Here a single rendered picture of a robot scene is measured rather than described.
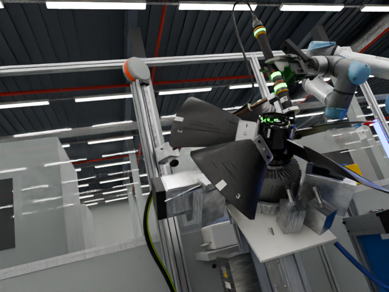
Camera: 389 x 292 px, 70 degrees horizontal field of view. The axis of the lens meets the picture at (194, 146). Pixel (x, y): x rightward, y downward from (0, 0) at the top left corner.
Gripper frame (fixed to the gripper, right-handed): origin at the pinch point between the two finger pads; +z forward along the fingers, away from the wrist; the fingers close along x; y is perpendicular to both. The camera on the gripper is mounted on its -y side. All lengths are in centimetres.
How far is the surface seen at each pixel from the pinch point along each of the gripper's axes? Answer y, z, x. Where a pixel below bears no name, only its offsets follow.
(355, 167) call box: 41, -42, 21
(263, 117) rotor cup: 22.3, 9.7, -3.2
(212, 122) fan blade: 17.8, 23.3, 6.4
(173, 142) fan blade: 21.3, 37.4, 11.4
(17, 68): -56, 102, 71
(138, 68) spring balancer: -41, 38, 55
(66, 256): 49, 84, 70
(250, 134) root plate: 25.3, 12.7, 2.5
